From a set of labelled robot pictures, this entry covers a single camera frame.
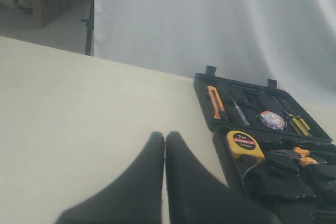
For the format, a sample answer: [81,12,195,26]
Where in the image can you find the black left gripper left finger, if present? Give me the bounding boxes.
[56,132,165,223]

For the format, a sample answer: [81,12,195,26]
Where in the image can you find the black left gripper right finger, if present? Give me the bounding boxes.
[165,132,280,223]

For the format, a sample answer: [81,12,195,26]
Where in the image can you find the black plastic tool case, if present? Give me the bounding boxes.
[193,66,335,223]

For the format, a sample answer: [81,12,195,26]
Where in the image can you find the black electrical tape roll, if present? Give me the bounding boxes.
[259,111,286,130]

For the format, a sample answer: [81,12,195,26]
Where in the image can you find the yellow tape measure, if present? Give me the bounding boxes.
[226,131,265,164]

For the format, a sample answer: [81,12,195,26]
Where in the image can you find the orange utility knife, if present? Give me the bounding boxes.
[207,86,227,120]

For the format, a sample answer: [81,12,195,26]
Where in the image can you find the clear tester screwdriver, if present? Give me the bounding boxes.
[230,95,250,126]

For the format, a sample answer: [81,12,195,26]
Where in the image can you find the long yellow black screwdriver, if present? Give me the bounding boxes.
[274,97,310,136]

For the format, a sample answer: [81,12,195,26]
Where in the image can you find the short yellow black screwdriver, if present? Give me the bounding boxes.
[289,103,311,132]

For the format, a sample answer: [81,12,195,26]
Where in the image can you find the white backdrop cloth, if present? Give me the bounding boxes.
[94,0,335,108]

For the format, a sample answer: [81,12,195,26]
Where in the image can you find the black backdrop stand pole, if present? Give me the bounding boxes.
[81,0,95,56]

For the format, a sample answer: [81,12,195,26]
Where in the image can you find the orange handled pliers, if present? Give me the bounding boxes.
[270,146,319,167]

